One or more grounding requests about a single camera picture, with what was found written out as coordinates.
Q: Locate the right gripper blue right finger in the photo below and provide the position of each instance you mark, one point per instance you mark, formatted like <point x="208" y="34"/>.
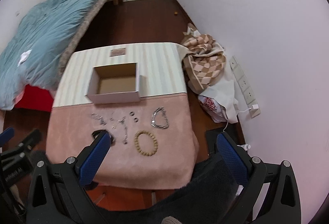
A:
<point x="281" y="203"/>

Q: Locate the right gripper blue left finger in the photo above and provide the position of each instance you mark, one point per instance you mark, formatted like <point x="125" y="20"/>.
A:
<point x="57" y="191"/>

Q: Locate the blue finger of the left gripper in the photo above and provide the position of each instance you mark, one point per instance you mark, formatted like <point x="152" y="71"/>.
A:
<point x="24" y="147"/>
<point x="6" y="136"/>

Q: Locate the black smart band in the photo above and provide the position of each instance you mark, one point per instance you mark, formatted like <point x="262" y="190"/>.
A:
<point x="103" y="131"/>

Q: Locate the small white bottle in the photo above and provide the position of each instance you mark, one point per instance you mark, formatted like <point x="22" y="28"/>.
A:
<point x="246" y="147"/>

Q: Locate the teal duvet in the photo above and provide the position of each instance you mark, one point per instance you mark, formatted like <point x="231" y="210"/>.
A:
<point x="43" y="41"/>

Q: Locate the white crumpled tissue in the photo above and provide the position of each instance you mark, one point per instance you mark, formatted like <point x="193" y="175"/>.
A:
<point x="24" y="56"/>

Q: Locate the black box on floor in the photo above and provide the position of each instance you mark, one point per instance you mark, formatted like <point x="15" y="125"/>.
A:
<point x="211" y="140"/>

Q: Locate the red white plastic bag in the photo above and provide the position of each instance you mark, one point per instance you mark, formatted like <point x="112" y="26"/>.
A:
<point x="213" y="108"/>

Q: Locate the white cardboard box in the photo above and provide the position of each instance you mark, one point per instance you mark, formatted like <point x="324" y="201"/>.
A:
<point x="114" y="84"/>

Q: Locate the bed with patterned mattress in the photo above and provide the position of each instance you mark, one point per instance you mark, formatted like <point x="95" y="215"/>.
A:
<point x="82" y="23"/>

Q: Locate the brown checkered cloth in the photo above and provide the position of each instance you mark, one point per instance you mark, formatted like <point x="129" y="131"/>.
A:
<point x="209" y="71"/>

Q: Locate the white wall socket strip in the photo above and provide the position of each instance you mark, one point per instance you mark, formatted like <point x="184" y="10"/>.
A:
<point x="244" y="86"/>

